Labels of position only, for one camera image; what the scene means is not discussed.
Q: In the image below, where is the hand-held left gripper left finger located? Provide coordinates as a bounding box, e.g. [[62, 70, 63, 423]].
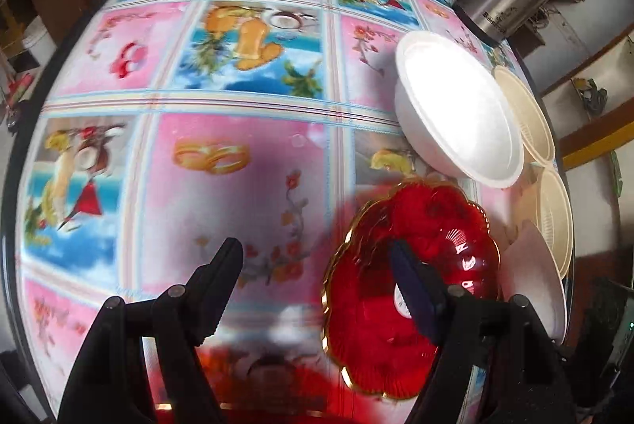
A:
[[58, 237, 244, 424]]

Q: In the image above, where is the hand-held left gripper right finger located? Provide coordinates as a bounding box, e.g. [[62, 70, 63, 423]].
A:
[[388, 240, 579, 424]]

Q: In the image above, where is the small scalloped red plate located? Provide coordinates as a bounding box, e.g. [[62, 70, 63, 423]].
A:
[[322, 179, 501, 401]]

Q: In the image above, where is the white foam bowl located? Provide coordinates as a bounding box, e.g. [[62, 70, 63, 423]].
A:
[[393, 30, 525, 189], [498, 220, 569, 346]]

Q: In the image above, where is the cream plastic bowl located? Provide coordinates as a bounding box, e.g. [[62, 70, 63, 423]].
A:
[[532, 166, 574, 279], [493, 65, 556, 166]]

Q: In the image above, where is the printed tablecloth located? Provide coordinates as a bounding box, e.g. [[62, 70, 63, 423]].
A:
[[17, 0, 570, 424]]

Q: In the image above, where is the wooden shoe rack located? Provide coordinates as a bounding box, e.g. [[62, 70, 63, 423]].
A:
[[540, 23, 634, 172]]

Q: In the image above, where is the white bucket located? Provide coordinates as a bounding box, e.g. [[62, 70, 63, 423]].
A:
[[22, 15, 55, 58]]

